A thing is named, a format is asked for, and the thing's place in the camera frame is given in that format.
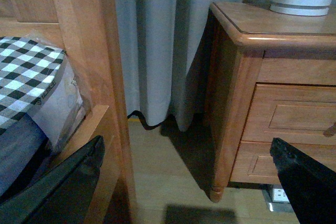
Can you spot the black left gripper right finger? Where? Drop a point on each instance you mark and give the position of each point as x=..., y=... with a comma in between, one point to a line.
x=308, y=184

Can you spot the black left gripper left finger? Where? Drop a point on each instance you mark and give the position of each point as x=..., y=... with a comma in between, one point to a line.
x=63, y=194

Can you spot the wooden drawer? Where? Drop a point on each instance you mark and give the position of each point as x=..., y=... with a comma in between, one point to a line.
x=254, y=164
x=296, y=114

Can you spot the white floor power socket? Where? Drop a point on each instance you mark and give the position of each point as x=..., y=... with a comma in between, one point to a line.
x=276, y=199

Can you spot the dark grey bedding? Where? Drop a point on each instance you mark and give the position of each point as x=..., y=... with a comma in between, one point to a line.
x=22, y=153

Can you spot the plastic wrapped mattress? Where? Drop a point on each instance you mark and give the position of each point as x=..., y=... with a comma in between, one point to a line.
x=59, y=111

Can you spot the wooden nightstand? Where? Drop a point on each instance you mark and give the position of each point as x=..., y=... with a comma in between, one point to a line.
x=252, y=45

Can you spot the black white checkered blanket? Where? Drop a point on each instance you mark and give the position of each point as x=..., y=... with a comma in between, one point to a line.
x=27, y=69

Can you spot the grey curtain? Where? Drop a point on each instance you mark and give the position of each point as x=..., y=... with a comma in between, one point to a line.
x=165, y=46

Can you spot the wooden bed frame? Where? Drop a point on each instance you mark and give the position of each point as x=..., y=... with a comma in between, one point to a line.
x=88, y=31

